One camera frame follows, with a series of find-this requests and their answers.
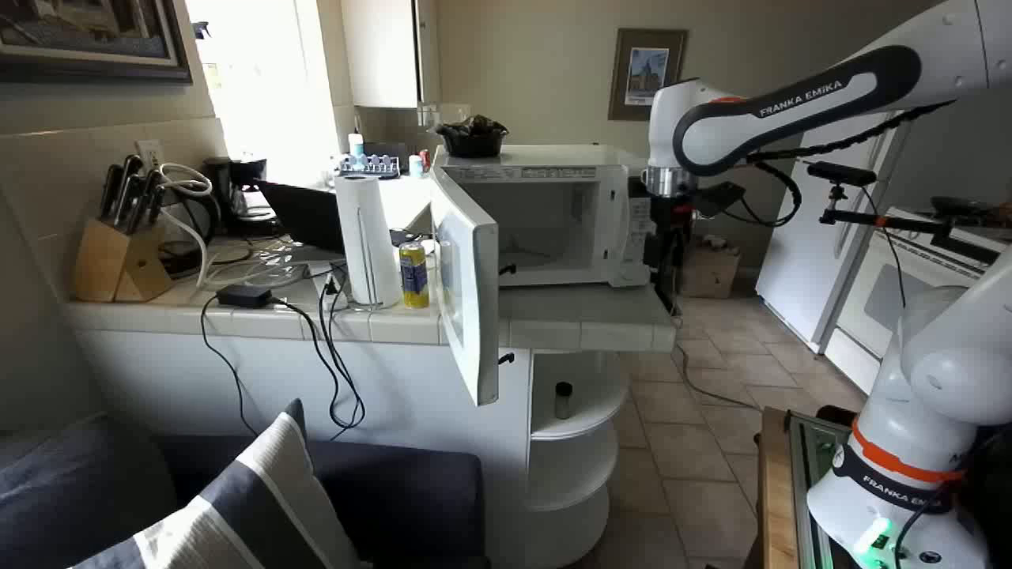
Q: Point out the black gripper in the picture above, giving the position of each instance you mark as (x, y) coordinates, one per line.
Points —
(666, 225)

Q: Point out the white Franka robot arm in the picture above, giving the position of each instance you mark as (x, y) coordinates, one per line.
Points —
(800, 107)

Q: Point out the white microwave oven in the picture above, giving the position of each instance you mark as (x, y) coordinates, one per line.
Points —
(558, 176)

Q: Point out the white round shelf unit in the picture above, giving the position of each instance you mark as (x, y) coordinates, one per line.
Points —
(574, 462)

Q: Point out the cardboard box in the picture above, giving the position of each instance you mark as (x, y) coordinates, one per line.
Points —
(709, 272)

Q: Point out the white refrigerator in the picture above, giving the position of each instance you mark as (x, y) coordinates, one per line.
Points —
(807, 262)

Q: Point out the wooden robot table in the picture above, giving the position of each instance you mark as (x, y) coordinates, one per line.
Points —
(780, 494)

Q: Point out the black bowl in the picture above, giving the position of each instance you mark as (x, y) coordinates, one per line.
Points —
(472, 139)

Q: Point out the yellow and blue bottle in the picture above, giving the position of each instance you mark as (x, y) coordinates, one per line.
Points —
(415, 277)

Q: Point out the white paper towel roll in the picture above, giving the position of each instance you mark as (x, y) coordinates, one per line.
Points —
(368, 242)

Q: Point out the dish rack with bottles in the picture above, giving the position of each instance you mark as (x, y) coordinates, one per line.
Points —
(372, 165)

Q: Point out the dark blue sofa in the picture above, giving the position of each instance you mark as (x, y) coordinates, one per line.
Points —
(413, 508)

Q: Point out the blue cap bottle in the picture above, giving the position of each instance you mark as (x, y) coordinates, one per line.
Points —
(355, 142)

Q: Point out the black laptop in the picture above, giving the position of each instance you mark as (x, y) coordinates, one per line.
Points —
(303, 217)

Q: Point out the black power adapter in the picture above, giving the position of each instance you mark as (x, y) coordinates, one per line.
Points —
(244, 294)

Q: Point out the black coffee maker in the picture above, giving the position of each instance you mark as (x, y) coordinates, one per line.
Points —
(238, 194)

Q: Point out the bright kitchen window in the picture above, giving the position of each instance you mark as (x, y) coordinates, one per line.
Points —
(264, 82)

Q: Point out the white kitchen counter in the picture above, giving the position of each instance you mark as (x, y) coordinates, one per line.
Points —
(167, 367)

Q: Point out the wooden knife block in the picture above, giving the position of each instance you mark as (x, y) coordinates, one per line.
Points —
(105, 262)

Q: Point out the black camera stand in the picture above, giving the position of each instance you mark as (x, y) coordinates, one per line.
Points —
(863, 218)

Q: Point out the small brown picture frame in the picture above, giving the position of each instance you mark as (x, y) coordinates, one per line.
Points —
(646, 75)

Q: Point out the white wall cabinet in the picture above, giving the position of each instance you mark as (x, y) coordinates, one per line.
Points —
(381, 53)

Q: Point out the large dark picture frame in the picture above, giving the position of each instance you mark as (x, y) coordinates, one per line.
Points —
(95, 37)

